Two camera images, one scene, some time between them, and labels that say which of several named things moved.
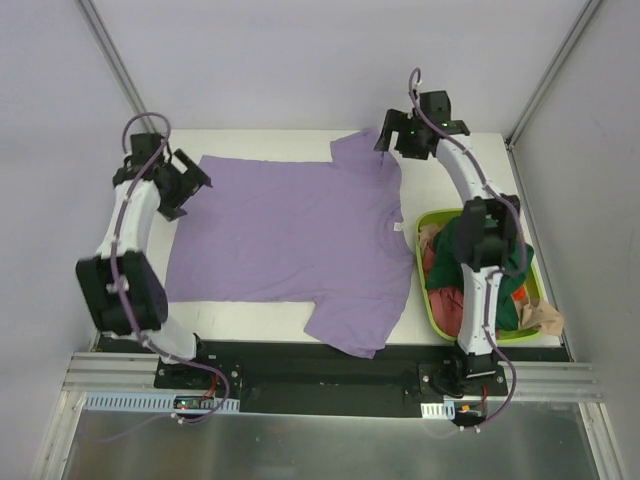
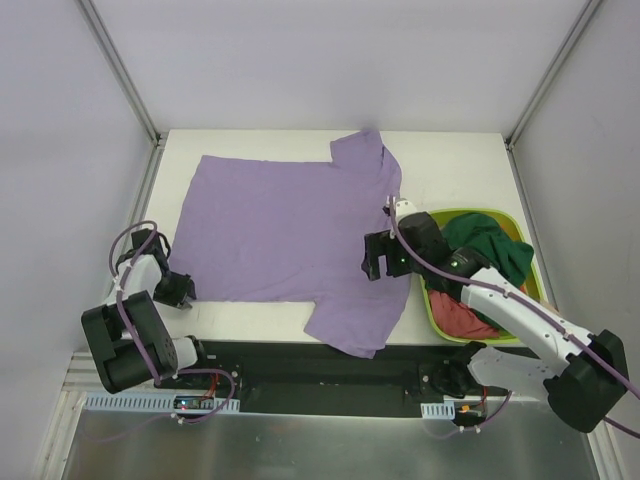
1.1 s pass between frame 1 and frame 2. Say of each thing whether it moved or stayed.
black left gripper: moved
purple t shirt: stayed
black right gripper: moved
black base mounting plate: stayed
